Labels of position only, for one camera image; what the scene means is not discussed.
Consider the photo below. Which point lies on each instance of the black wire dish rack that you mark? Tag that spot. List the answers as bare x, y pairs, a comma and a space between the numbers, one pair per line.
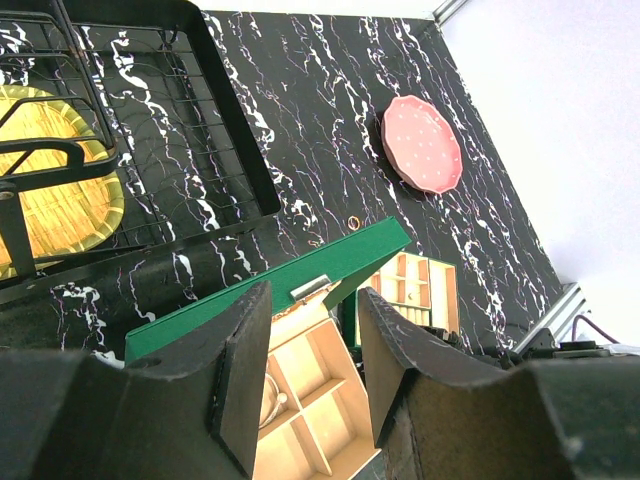
146, 76

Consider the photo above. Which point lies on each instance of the large green jewelry box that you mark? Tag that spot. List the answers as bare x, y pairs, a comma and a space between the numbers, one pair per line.
315, 420

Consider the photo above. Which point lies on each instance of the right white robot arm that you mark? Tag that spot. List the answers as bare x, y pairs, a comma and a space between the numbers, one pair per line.
542, 347

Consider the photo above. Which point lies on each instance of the yellow woven tray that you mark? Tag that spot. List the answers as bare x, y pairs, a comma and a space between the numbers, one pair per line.
70, 218

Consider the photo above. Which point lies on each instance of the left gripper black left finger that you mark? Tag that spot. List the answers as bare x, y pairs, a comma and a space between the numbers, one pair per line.
190, 410

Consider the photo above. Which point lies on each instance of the small green jewelry tray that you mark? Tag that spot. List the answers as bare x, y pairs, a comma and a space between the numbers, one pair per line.
423, 290

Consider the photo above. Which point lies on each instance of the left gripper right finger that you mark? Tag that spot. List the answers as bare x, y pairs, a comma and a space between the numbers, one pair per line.
438, 413

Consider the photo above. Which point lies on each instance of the pink polka dot plate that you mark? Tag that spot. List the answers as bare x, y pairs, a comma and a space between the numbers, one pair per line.
420, 145

